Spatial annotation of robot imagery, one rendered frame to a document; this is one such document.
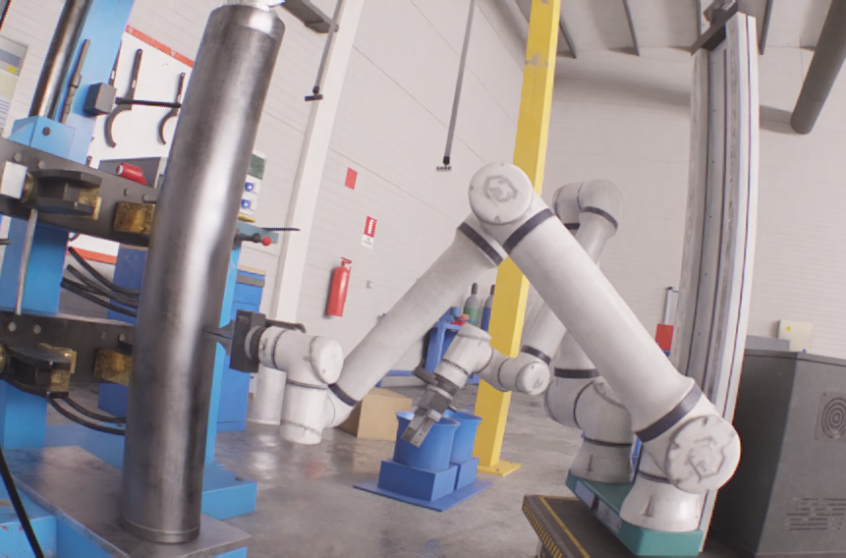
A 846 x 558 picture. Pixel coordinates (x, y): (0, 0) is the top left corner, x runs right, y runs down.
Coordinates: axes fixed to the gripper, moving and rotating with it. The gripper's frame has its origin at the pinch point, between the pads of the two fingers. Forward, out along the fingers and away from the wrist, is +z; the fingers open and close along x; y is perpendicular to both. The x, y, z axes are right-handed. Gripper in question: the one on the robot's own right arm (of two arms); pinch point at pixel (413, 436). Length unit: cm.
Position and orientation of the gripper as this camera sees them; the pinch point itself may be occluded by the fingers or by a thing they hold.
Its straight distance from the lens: 169.2
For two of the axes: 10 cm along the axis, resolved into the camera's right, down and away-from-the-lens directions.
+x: -2.2, 1.4, 9.7
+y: 8.3, 5.5, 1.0
